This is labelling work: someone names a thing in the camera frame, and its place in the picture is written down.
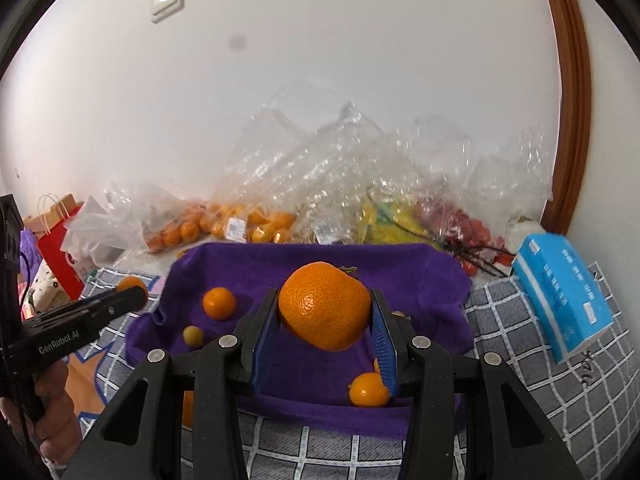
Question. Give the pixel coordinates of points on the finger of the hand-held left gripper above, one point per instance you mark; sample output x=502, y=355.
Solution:
x=122, y=302

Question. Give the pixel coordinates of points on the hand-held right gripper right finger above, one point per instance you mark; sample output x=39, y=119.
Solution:
x=385, y=355

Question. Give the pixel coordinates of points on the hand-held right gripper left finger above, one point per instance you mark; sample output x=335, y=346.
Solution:
x=262, y=355

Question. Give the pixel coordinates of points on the large orange mandarin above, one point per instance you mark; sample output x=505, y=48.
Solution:
x=325, y=307

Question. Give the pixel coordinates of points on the person's left hand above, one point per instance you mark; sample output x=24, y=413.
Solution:
x=57, y=410

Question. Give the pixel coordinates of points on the small yellowish round fruit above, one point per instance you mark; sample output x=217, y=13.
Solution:
x=398, y=315

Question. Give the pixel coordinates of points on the white floral cloth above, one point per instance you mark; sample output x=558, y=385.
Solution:
x=45, y=285

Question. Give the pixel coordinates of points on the red paper bag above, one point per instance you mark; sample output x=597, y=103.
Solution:
x=60, y=260

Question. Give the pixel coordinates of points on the white plastic bag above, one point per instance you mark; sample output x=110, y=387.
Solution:
x=92, y=230

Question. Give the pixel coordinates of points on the purple towel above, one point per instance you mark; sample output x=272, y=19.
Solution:
x=250, y=270

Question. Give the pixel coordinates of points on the clear bag of small mandarins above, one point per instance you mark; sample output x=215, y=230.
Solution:
x=170, y=230

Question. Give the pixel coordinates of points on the labelled clear bag of mandarins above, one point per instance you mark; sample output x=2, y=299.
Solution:
x=265, y=225

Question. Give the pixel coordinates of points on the pack of yellow fruit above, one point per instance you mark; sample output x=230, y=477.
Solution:
x=395, y=225

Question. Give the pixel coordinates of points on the pack of red cherry tomatoes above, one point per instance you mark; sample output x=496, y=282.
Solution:
x=465, y=230

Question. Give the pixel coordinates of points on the grey checked star blanket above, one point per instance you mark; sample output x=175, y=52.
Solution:
x=525, y=410

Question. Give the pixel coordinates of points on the white crumpled object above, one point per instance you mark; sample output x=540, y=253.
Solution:
x=522, y=230

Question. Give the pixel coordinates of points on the blue tissue box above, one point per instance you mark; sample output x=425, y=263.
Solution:
x=562, y=295

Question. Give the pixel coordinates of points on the plastic bags of oranges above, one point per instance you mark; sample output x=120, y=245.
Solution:
x=350, y=160

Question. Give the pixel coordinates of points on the white wall switch plate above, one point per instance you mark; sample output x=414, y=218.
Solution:
x=167, y=1

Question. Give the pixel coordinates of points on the brown wooden door frame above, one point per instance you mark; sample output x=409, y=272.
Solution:
x=570, y=110

